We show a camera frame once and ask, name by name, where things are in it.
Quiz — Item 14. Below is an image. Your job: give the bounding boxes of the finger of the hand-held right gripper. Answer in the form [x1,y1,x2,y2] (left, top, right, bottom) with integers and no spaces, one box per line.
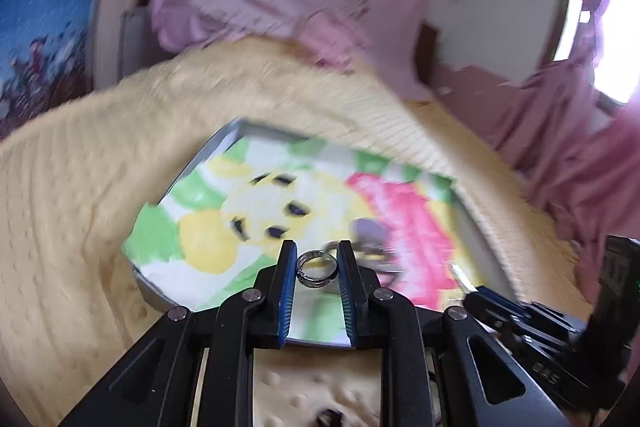
[462,286,531,333]

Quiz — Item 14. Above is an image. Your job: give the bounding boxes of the brown wooden headboard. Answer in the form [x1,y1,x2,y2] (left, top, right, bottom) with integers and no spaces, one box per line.
[416,24,453,90]

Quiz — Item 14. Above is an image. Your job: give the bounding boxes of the cartoon printed tin tray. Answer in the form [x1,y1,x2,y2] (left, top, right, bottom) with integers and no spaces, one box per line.
[121,117,488,348]

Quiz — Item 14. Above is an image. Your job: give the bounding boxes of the pink curtain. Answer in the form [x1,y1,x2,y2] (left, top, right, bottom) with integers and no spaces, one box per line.
[435,0,640,303]

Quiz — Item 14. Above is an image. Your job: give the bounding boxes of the small silver metal clip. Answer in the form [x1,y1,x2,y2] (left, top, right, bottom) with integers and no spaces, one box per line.
[449,262,476,295]

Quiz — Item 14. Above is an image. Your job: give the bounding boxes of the silver ring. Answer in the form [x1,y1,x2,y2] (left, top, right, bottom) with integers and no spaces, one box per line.
[296,250,340,289]

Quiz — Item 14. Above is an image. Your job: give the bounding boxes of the window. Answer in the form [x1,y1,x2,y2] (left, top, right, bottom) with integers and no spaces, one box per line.
[550,0,640,105]

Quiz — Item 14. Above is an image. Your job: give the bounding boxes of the dark grey hair accessory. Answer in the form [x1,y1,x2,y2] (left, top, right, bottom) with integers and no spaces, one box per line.
[350,218,402,279]

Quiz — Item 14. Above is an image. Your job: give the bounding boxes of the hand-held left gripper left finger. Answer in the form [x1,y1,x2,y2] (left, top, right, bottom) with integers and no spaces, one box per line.
[60,240,299,427]

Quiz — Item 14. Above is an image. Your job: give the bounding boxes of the grey nightstand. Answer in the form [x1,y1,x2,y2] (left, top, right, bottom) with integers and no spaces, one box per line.
[121,8,152,80]

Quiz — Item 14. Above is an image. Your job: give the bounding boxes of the yellow dotted blanket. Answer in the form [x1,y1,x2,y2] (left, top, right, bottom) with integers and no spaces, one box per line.
[0,36,596,427]

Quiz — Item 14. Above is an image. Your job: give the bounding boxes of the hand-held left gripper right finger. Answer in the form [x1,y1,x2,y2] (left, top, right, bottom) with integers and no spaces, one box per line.
[337,240,571,427]

